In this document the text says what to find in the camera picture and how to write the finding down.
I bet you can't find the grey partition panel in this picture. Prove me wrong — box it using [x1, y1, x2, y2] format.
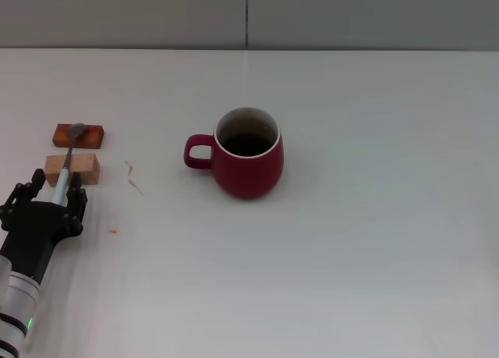
[248, 0, 499, 51]
[0, 0, 248, 50]

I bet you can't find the blue handled metal spoon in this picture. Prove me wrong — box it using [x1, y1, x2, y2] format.
[52, 122, 89, 207]

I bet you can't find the dark reddish wooden block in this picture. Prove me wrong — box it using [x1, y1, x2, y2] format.
[51, 123, 106, 151]

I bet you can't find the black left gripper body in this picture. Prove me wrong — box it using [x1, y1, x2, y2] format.
[0, 200, 85, 284]

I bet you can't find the light wooden block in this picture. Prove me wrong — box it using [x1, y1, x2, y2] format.
[44, 152, 101, 187]

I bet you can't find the red ceramic coffee cup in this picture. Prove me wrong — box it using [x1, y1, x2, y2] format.
[182, 106, 285, 201]

